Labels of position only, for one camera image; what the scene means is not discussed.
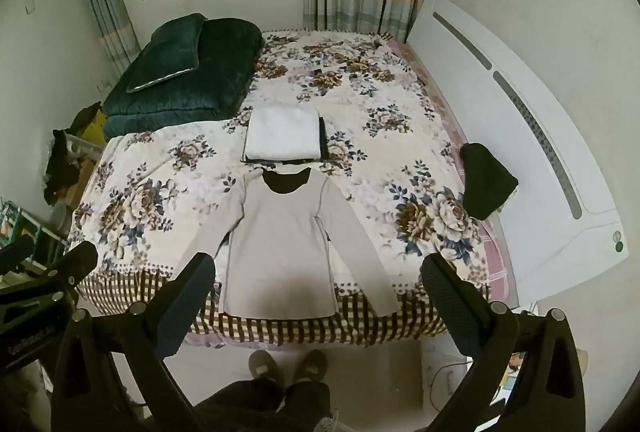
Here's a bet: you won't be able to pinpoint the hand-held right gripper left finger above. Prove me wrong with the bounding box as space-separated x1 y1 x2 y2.
50 252 217 432

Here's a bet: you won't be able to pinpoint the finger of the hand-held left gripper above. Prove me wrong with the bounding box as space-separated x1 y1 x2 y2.
0 241 99 308
0 236 37 274

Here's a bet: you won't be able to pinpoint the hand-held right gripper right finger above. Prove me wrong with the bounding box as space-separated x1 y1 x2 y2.
421 253 586 432

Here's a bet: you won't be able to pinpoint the beige long-sleeve shirt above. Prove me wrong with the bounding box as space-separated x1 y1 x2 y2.
170 164 401 319

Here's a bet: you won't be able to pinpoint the black hanging clothes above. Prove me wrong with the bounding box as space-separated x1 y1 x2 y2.
44 102 104 206

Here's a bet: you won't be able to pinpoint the green printed box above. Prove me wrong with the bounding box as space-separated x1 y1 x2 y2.
0 197 67 263

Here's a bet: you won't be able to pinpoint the grey slipper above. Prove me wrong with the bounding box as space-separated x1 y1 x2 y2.
248 350 286 389
292 349 329 384

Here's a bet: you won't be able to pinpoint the black crumpled garment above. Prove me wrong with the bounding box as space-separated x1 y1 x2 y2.
459 143 519 221

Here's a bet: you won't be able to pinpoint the person's dark trouser legs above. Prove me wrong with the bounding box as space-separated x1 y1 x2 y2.
194 378 334 432

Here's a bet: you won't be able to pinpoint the white headboard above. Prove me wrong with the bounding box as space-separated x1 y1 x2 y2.
406 0 632 309

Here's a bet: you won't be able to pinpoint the white folded cloth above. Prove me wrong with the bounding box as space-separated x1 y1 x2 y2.
244 104 322 161

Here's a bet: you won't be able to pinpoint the floral bedspread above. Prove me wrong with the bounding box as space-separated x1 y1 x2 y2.
70 29 493 347

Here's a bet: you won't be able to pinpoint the dark green pillow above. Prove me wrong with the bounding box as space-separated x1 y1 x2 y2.
125 13 209 94

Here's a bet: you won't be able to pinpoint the dark green quilt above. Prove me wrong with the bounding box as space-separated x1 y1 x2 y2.
102 17 266 139

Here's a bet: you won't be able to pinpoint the floor cable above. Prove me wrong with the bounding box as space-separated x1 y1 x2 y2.
429 356 477 409

